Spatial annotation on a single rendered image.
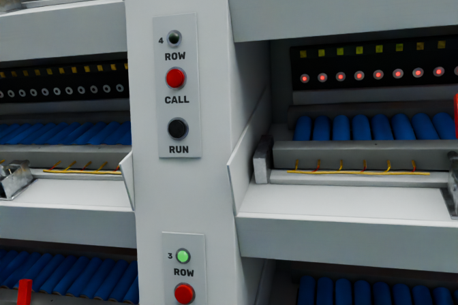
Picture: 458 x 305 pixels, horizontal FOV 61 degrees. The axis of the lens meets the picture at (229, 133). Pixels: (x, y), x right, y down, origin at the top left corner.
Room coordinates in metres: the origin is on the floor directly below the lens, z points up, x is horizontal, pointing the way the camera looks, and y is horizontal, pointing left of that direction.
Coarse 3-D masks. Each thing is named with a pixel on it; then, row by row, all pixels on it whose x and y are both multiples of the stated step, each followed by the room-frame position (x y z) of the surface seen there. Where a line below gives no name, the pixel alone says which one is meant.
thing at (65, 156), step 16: (0, 144) 0.49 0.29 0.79; (16, 144) 0.48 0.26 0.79; (32, 144) 0.47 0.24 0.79; (48, 144) 0.47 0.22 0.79; (64, 144) 0.46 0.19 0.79; (0, 160) 0.47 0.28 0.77; (32, 160) 0.46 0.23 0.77; (48, 160) 0.45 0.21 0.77; (64, 160) 0.45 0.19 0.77; (80, 160) 0.44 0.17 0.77; (96, 160) 0.43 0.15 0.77; (112, 160) 0.43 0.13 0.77
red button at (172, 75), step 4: (168, 72) 0.34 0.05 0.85; (172, 72) 0.33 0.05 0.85; (176, 72) 0.33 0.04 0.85; (180, 72) 0.33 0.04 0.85; (168, 76) 0.34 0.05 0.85; (172, 76) 0.33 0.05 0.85; (176, 76) 0.33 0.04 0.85; (180, 76) 0.33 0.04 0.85; (168, 80) 0.34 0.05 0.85; (172, 80) 0.33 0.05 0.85; (176, 80) 0.33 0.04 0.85; (180, 80) 0.33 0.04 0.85; (168, 84) 0.34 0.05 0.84; (172, 84) 0.33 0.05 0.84; (176, 84) 0.33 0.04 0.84; (180, 84) 0.33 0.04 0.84
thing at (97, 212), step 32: (128, 160) 0.35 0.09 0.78; (32, 192) 0.41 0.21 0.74; (64, 192) 0.40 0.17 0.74; (96, 192) 0.39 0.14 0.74; (128, 192) 0.35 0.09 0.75; (0, 224) 0.41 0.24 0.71; (32, 224) 0.40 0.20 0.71; (64, 224) 0.38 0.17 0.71; (96, 224) 0.37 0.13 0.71; (128, 224) 0.36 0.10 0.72
